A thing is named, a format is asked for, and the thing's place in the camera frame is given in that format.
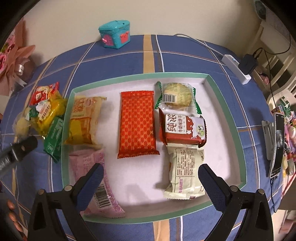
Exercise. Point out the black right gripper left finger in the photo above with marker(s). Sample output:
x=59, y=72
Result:
x=44, y=221

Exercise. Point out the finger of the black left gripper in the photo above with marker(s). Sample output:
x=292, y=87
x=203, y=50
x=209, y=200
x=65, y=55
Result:
x=15, y=153

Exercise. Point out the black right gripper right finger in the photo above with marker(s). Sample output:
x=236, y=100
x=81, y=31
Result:
x=230, y=200

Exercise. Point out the red snack packet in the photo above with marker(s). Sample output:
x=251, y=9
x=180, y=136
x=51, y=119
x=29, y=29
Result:
x=42, y=93

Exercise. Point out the clear bag of white balls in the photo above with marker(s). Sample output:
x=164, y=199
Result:
x=23, y=122

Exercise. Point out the blue plaid tablecloth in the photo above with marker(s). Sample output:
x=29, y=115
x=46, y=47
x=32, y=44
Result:
x=91, y=63

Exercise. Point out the green snack packet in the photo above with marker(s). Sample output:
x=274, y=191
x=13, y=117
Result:
x=53, y=140

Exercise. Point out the pink snack packet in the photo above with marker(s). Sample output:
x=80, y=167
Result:
x=92, y=185

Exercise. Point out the green white small packet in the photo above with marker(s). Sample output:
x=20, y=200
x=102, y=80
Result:
x=36, y=109

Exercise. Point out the yellow snack packet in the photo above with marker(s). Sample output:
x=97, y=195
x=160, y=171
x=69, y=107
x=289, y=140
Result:
x=56, y=107

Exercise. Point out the yellow orange bread packet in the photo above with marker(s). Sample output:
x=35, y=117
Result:
x=83, y=121

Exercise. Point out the pink paper flower bouquet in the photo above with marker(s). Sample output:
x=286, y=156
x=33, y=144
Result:
x=11, y=50

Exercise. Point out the cream snack packet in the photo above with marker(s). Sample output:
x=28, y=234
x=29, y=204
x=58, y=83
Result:
x=185, y=161

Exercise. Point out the smartphone on stand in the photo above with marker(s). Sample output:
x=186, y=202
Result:
x=274, y=136

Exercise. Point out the red patterned wafer packet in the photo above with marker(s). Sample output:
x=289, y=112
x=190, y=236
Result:
x=137, y=135

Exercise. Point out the red white milk biscuit packet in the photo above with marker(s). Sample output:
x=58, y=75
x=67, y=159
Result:
x=177, y=127

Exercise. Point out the teal-rimmed white tray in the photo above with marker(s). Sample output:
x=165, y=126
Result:
x=136, y=161

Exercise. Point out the white power strip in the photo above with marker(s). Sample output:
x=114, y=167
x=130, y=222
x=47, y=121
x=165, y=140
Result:
x=232, y=64

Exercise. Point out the round cookie clear packet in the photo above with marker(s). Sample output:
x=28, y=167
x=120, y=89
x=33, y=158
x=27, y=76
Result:
x=177, y=96

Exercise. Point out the teal box with pink hearts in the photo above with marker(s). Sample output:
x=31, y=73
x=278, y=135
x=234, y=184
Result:
x=115, y=34

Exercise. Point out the black power adapter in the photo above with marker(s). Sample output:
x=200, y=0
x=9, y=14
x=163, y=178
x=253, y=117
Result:
x=247, y=64

